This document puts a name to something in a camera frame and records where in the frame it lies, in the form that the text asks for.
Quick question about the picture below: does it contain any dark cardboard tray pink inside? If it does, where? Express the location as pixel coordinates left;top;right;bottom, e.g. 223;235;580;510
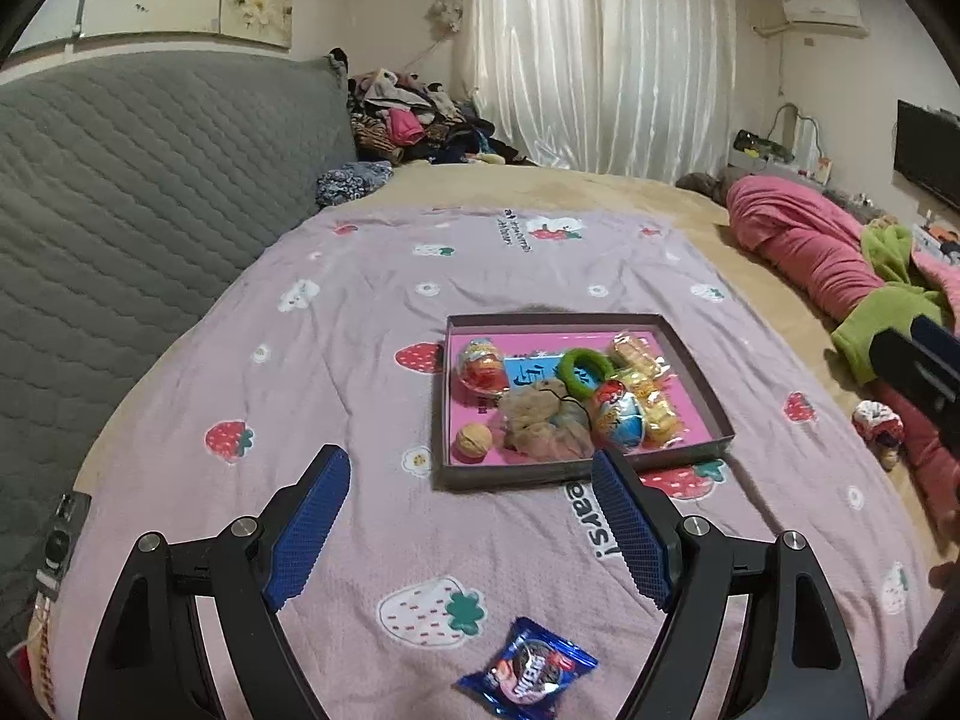
431;313;737;494

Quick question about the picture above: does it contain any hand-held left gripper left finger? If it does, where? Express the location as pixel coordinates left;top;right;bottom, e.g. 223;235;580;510
79;444;352;720

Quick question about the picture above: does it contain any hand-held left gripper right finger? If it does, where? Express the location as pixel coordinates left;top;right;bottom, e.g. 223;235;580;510
591;448;871;720

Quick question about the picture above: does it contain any yellow biscuit packet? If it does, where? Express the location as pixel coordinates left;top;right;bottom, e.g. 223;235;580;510
636;381;689;447

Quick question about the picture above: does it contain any white air conditioner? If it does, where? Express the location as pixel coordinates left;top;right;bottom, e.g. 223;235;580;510
780;0;871;38

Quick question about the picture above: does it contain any blue and red chocolate egg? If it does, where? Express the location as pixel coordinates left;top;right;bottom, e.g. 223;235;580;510
591;381;646;452

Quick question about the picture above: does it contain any walnut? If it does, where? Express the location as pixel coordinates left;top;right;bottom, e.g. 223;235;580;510
456;424;494;464

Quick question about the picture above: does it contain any purple printed blanket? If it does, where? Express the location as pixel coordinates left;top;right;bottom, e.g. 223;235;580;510
45;206;938;720

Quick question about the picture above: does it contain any green fleece blanket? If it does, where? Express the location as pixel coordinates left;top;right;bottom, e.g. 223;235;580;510
829;221;953;385

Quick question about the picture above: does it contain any green fuzzy scrunchie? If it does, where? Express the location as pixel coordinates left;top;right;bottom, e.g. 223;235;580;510
555;347;614;400

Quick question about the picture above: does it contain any metal rack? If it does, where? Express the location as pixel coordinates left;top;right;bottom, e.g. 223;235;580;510
772;103;833;185

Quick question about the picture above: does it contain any blue cookie packet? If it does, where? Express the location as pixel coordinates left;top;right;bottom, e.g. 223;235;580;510
454;615;601;707

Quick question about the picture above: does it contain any red and white chocolate egg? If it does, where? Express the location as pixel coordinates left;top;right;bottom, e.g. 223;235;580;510
456;340;509;396

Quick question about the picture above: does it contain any pink quilt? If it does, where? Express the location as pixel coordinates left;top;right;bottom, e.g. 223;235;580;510
724;175;960;533

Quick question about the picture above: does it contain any grey quilted headboard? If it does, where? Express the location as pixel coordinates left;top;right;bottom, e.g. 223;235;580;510
0;51;359;653

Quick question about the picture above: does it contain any grey device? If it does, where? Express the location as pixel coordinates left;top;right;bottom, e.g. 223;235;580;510
36;491;92;602

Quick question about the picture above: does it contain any white curtain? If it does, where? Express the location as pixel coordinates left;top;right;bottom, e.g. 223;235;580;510
450;0;740;182

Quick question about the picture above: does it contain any dark floral cloth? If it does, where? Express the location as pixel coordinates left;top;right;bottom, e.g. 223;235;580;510
315;161;395;209

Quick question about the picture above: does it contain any curtain tieback pom-pom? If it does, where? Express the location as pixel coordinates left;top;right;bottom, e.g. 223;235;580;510
426;0;466;37

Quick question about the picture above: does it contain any clear cracker packet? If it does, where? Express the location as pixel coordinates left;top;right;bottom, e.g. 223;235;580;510
609;331;670;385

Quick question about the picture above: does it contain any pile of clothes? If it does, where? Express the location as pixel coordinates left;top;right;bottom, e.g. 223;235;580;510
346;67;530;166

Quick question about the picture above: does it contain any black television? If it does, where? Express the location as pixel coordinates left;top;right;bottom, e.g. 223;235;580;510
892;99;960;212

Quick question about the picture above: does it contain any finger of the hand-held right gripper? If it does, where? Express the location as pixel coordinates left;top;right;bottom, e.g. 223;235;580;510
909;313;960;376
870;326;960;458

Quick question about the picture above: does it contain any green and black item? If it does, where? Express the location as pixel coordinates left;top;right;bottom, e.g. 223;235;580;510
731;129;796;163

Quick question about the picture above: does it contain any dark grey cloth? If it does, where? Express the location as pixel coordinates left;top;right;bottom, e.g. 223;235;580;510
675;172;730;203

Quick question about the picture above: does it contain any beige scrunchie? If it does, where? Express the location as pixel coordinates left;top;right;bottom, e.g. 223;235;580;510
496;381;595;460

